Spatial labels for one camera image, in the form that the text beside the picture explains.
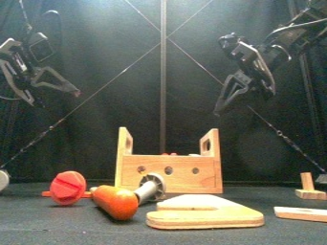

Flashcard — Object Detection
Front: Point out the grey toy nut disc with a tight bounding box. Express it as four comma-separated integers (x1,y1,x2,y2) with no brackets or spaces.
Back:
138,172,167,202

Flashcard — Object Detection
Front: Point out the wooden toy nail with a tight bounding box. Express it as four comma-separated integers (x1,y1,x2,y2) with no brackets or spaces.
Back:
294,171,327,201

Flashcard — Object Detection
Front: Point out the vertical metal frame pole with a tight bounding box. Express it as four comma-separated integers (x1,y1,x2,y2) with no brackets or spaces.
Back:
159,0,167,155

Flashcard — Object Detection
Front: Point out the orange-handled toy screwdriver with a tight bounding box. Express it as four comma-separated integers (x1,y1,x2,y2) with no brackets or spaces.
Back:
91,181,161,222

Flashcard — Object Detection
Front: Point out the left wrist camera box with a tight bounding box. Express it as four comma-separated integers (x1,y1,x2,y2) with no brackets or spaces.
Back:
27,32,57,63

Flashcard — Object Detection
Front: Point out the red toy screw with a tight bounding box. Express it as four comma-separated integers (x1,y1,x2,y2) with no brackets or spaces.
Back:
42,170,94,207

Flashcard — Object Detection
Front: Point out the grey round object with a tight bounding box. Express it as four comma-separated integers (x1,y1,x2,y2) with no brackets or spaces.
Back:
0,168,13,192

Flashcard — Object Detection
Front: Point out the diagonal brace wire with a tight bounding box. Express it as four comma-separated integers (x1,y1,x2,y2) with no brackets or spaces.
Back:
0,0,216,169
123,0,327,175

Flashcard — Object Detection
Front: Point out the flat wooden strip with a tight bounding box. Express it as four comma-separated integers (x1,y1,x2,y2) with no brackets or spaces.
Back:
273,206,327,224

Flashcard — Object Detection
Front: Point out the wooden toy toolbox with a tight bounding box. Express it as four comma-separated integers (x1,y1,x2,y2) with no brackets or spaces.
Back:
114,126,224,194

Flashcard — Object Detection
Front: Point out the dark metal frame post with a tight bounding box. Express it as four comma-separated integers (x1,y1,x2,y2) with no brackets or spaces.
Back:
298,52,325,167

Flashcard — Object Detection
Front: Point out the flat wooden board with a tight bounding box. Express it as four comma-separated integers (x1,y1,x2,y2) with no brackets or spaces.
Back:
145,193,266,231

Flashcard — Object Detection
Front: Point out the grey metal bracket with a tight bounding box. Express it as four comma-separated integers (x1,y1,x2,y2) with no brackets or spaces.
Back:
314,173,327,186

